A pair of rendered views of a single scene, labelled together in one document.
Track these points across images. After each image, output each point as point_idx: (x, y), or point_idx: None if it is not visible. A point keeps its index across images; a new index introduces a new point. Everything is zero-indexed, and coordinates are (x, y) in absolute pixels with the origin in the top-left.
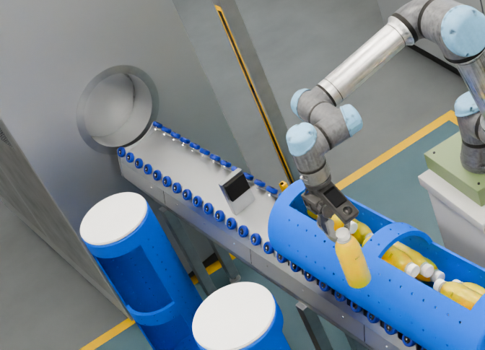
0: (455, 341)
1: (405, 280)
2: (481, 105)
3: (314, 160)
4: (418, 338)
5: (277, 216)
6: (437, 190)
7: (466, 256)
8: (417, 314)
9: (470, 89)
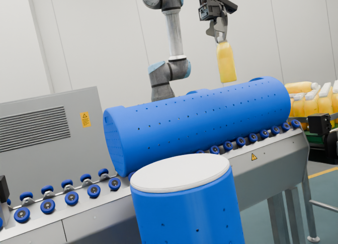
0: (275, 89)
1: (233, 86)
2: (179, 41)
3: None
4: (261, 107)
5: (123, 114)
6: None
7: None
8: (254, 92)
9: (176, 31)
